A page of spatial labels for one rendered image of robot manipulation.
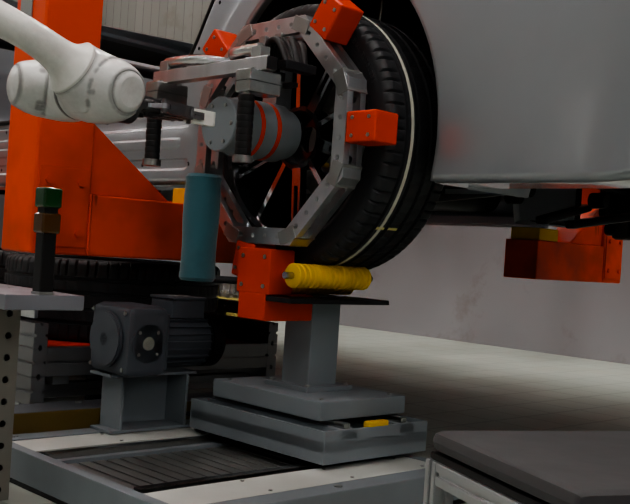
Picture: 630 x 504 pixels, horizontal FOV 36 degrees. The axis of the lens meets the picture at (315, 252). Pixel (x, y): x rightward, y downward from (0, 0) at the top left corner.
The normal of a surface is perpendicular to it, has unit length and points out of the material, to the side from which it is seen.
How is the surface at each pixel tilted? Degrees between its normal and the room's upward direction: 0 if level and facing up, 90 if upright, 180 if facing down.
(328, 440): 90
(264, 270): 90
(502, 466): 67
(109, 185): 90
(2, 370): 90
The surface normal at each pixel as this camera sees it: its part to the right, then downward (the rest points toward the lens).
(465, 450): -0.84, -0.44
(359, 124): -0.72, -0.05
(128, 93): 0.76, 0.19
